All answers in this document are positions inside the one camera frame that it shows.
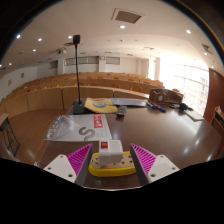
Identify small square ceiling vent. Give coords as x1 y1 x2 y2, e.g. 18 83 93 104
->
201 43 214 56

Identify black desk device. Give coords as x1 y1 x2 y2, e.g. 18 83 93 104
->
171 102 194 112

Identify red marker pen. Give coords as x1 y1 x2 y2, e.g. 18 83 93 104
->
151 102 167 113

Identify rows of wooden hall seats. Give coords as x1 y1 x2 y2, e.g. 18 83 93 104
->
0 71 181 118

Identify large square ceiling vent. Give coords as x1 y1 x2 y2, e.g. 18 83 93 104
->
111 8 144 25

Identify grey magazine with red label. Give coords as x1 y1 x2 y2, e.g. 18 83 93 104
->
43 113 113 143

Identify ceiling projector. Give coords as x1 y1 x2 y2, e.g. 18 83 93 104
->
56 46 68 55

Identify black remote control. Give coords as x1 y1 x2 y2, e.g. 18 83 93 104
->
115 105 128 118

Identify blue marker pen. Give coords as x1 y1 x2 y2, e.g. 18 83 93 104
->
145 100 158 110

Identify round ceiling lights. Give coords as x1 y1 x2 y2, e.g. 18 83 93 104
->
0 23 193 68

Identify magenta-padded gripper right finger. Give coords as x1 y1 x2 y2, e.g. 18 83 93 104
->
129 143 181 187

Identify black gooseneck table microphone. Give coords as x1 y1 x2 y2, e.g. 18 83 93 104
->
72 34 93 115

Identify wooden shelf unit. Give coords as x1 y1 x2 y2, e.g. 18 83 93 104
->
210 105 224 138

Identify white charger with red switch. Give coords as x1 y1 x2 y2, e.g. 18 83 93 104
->
98 139 124 168

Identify blue paper sheet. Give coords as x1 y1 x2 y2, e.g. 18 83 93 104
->
110 97 148 108

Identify white notebook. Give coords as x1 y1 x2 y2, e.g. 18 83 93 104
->
184 109 205 122

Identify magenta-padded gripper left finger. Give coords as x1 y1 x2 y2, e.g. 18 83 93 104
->
43 143 94 187

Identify small side desk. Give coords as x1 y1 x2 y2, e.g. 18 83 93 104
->
0 113 21 158

